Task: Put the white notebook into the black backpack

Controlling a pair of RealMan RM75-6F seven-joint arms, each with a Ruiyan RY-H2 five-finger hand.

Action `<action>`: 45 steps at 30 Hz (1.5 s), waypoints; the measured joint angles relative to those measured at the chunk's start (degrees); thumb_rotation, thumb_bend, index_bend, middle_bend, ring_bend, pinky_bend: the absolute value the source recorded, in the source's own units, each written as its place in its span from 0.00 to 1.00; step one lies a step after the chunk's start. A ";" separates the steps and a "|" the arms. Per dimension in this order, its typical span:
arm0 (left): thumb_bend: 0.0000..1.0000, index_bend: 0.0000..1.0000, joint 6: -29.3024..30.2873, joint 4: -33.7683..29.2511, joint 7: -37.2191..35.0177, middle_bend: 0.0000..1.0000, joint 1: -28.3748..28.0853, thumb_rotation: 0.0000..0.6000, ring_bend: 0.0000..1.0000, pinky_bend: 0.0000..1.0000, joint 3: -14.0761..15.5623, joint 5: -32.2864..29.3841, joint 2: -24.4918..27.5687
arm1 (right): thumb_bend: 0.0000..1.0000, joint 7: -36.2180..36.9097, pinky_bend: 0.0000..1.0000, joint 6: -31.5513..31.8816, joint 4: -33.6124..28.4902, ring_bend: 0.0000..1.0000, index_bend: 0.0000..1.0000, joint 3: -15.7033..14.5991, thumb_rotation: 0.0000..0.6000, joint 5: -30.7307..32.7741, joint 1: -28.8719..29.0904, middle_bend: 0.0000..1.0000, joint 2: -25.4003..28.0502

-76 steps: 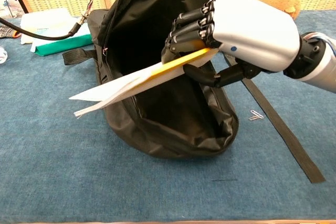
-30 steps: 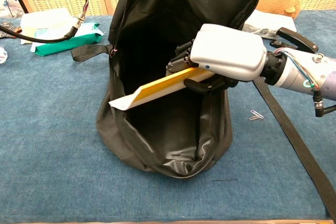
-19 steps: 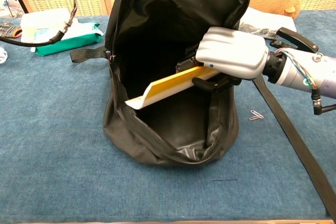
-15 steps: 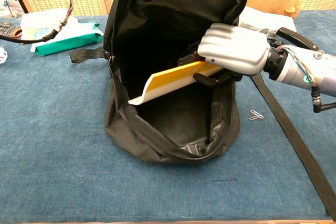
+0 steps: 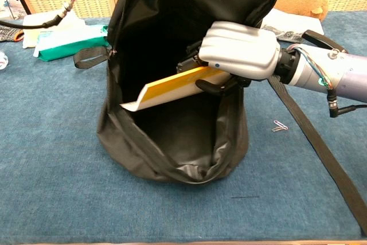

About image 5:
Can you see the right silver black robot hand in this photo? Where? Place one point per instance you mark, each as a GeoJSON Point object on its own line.
{"type": "Point", "coordinates": [243, 52]}

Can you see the yellow white paper pad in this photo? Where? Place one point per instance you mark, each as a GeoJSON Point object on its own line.
{"type": "Point", "coordinates": [172, 87]}

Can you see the black backpack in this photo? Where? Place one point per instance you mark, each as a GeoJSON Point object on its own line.
{"type": "Point", "coordinates": [172, 147]}

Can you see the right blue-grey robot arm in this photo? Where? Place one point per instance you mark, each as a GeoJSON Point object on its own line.
{"type": "Point", "coordinates": [344, 75]}

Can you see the white tissue multipack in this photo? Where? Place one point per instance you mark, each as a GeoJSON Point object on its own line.
{"type": "Point", "coordinates": [286, 25]}

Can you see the black stapler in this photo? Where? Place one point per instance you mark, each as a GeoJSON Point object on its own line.
{"type": "Point", "coordinates": [321, 38]}

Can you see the small paper clips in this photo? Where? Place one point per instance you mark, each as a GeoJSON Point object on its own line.
{"type": "Point", "coordinates": [279, 126]}

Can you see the green wet wipes pack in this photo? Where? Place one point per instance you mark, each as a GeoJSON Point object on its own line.
{"type": "Point", "coordinates": [68, 45]}

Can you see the blue table mat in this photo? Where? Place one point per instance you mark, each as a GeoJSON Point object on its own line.
{"type": "Point", "coordinates": [57, 141]}

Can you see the beige lunch box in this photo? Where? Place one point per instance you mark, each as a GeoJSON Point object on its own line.
{"type": "Point", "coordinates": [31, 31]}

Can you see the grey knit glove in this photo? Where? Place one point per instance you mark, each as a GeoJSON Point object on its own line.
{"type": "Point", "coordinates": [8, 34]}

